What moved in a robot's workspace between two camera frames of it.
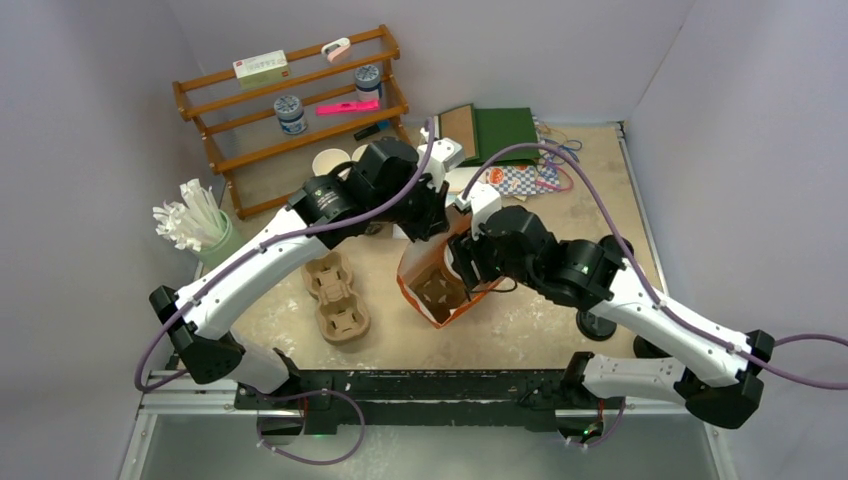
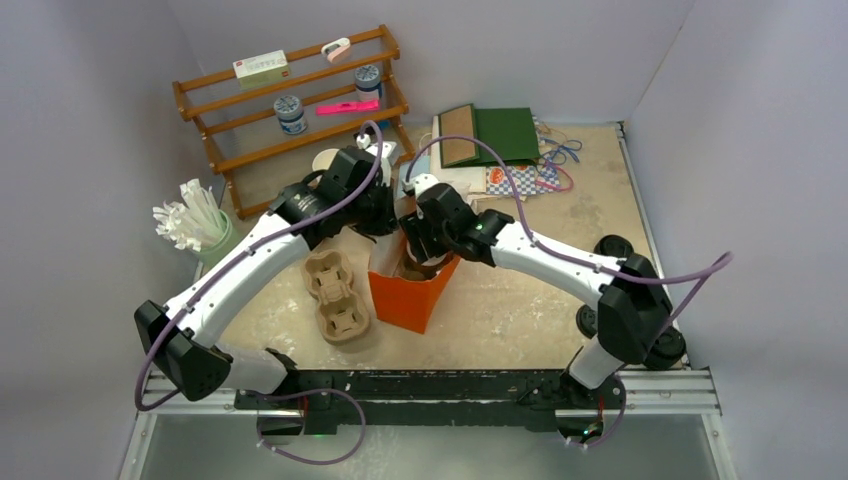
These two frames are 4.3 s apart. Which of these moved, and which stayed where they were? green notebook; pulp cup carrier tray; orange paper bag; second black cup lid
Moved: orange paper bag
Stayed: green notebook; pulp cup carrier tray; second black cup lid
